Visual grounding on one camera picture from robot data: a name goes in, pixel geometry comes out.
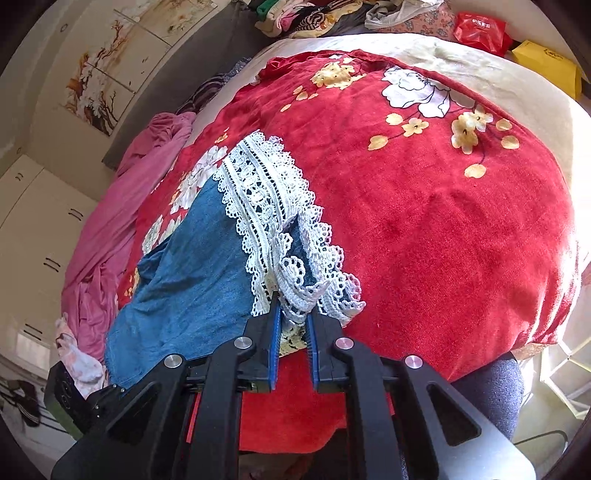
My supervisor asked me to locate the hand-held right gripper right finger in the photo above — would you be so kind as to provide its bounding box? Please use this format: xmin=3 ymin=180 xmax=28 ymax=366
xmin=307 ymin=313 xmax=537 ymax=480

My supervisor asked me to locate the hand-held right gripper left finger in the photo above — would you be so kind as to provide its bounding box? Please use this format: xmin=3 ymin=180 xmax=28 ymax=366
xmin=51 ymin=292 xmax=284 ymax=480

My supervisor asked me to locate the blue denim pants lace trim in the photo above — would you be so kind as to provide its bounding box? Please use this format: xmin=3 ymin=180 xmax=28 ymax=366
xmin=104 ymin=130 xmax=366 ymax=388

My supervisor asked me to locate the pale floral garment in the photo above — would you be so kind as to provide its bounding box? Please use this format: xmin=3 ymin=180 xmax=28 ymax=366
xmin=54 ymin=314 xmax=108 ymax=400

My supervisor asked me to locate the cream wardrobe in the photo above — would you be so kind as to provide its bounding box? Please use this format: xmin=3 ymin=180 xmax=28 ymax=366
xmin=0 ymin=152 xmax=100 ymax=352

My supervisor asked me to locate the pink blanket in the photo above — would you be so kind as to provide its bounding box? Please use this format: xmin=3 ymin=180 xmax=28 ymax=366
xmin=60 ymin=111 xmax=197 ymax=365

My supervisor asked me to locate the grey blue cloth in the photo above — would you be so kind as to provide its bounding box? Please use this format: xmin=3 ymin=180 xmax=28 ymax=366
xmin=450 ymin=353 xmax=525 ymax=445

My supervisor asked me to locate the red floral blanket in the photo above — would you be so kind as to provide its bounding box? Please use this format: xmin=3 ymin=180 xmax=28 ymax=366
xmin=115 ymin=50 xmax=581 ymax=457

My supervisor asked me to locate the white metal rack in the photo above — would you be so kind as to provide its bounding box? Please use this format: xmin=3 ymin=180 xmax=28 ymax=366
xmin=539 ymin=340 xmax=591 ymax=417

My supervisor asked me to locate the striped pillow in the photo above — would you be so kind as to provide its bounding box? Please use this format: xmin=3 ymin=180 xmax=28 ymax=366
xmin=178 ymin=76 xmax=228 ymax=114

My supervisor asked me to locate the grey upholstered headboard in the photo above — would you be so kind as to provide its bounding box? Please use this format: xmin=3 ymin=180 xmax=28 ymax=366
xmin=102 ymin=0 xmax=265 ymax=172

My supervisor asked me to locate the stack of folded clothes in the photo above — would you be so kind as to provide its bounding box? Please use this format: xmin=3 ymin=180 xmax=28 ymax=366
xmin=249 ymin=0 xmax=370 ymax=38

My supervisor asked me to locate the beige bed sheet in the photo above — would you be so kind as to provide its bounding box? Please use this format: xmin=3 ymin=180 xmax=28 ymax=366
xmin=178 ymin=33 xmax=591 ymax=361

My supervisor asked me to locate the grey white crumpled garment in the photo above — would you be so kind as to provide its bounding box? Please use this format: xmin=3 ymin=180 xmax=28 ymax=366
xmin=365 ymin=0 xmax=445 ymax=31

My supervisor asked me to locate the red plastic bag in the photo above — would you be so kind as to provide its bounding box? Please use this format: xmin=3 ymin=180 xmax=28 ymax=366
xmin=452 ymin=11 xmax=514 ymax=57

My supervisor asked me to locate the yellow paper bag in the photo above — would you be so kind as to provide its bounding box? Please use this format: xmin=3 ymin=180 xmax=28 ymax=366
xmin=510 ymin=41 xmax=583 ymax=100

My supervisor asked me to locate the floral wall painting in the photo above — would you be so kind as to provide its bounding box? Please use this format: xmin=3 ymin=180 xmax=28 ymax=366
xmin=58 ymin=0 xmax=218 ymax=137

